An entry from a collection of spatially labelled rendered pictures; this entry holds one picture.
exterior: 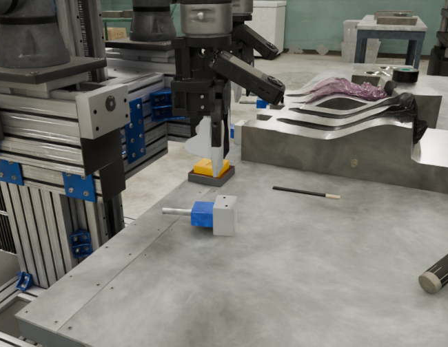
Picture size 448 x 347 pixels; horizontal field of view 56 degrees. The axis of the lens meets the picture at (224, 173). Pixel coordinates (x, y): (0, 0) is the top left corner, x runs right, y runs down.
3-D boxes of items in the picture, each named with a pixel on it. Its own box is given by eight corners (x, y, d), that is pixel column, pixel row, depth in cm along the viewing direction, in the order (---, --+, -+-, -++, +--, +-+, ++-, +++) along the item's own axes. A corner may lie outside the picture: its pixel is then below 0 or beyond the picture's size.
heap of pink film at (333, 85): (304, 105, 130) (306, 80, 127) (301, 92, 147) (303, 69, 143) (391, 108, 128) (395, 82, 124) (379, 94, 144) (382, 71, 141)
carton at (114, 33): (93, 50, 850) (90, 29, 834) (110, 46, 904) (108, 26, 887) (112, 51, 836) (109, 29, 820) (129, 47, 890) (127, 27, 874)
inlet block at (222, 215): (160, 230, 75) (158, 204, 73) (167, 217, 79) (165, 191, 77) (233, 236, 73) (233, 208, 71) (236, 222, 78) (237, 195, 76)
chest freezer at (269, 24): (284, 54, 802) (287, 1, 764) (274, 60, 736) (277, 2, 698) (209, 50, 849) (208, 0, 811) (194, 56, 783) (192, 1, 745)
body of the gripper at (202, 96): (184, 107, 72) (180, 32, 67) (234, 109, 70) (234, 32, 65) (172, 120, 65) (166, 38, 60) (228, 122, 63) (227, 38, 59)
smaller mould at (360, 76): (349, 91, 172) (351, 74, 170) (355, 85, 185) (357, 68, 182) (402, 96, 165) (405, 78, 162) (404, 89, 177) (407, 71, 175)
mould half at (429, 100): (265, 125, 131) (267, 90, 126) (267, 104, 155) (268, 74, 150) (435, 131, 126) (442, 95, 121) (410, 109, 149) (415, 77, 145)
